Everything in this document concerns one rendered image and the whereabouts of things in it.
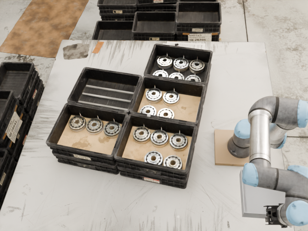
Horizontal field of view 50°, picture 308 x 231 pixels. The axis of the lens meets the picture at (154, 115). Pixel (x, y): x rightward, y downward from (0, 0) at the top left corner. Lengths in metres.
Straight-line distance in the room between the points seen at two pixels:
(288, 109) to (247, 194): 0.41
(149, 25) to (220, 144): 1.66
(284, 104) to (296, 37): 2.50
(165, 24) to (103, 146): 1.72
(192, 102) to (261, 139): 0.86
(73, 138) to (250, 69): 1.32
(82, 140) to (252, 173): 1.12
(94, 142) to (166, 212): 0.57
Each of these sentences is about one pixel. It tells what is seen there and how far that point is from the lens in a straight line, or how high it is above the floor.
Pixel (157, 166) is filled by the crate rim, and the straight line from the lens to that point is 1.71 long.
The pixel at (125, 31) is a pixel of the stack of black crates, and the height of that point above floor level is 0.27.
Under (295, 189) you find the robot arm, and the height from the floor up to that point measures 1.42.
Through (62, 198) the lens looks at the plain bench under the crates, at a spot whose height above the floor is 0.70.
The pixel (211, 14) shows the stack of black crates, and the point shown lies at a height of 0.49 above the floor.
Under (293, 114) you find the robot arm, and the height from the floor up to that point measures 1.33.
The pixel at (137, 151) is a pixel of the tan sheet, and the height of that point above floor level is 0.83.
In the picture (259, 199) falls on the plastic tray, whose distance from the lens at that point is 1.55.
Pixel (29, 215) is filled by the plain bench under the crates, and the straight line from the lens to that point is 2.02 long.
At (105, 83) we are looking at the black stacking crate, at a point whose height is 0.83.
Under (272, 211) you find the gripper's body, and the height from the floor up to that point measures 1.27.
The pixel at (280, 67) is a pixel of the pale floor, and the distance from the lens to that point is 3.54.
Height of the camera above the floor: 2.46
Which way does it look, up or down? 54 degrees down
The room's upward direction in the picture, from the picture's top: 6 degrees counter-clockwise
